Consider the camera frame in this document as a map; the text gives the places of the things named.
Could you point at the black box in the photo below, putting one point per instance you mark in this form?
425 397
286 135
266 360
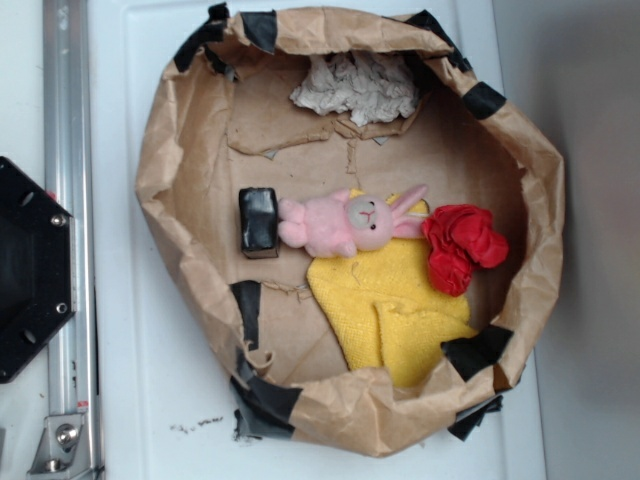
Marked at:
258 223

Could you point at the red crumpled paper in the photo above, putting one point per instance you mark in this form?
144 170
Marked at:
462 240

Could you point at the brown paper bag bin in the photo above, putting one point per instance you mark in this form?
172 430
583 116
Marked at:
222 120

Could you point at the metal corner bracket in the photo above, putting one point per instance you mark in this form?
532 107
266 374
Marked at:
63 449

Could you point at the aluminium rail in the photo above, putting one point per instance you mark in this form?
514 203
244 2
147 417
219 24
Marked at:
73 379

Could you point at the yellow cloth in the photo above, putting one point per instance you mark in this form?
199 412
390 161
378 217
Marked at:
384 311

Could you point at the white crumpled paper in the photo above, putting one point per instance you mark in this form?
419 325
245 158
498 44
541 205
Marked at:
371 87

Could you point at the pink plush bunny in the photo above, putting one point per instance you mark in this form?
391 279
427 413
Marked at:
341 225

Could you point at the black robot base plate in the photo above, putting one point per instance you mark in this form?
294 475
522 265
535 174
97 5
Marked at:
36 269

